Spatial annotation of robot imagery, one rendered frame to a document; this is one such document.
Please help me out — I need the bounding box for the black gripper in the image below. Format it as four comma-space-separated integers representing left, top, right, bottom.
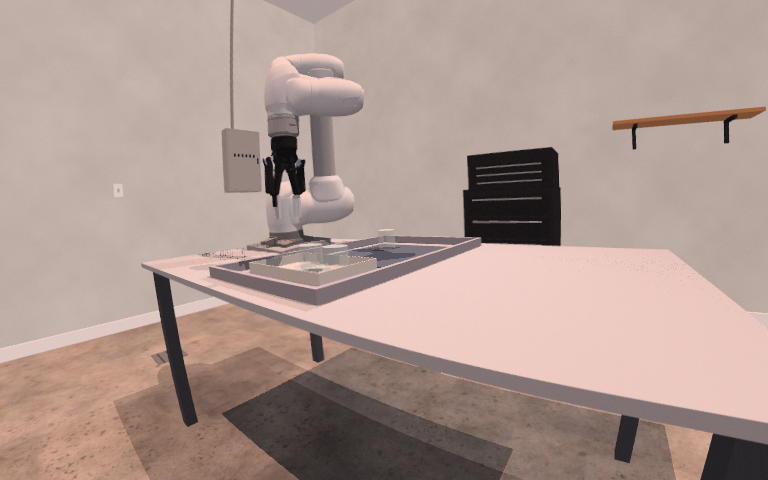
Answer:
263, 136, 306, 219

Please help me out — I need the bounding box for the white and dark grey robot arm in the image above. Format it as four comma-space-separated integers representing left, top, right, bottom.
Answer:
261, 54, 364, 248

